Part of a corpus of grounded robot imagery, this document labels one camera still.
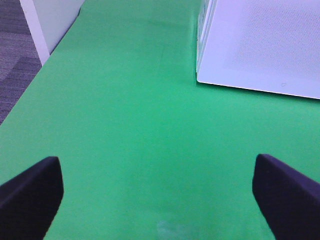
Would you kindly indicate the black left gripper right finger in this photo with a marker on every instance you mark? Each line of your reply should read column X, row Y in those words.
column 288, row 200

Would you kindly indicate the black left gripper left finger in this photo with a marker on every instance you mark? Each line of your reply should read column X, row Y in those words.
column 30, row 201

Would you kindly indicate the white microwave door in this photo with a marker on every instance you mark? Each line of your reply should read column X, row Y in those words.
column 264, row 45

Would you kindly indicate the clear tape patch left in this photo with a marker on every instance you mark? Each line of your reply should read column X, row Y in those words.
column 166, row 230

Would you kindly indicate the white partition panel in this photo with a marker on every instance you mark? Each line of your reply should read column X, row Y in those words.
column 49, row 21

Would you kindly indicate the white microwave oven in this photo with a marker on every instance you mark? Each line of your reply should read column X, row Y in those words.
column 203, row 27

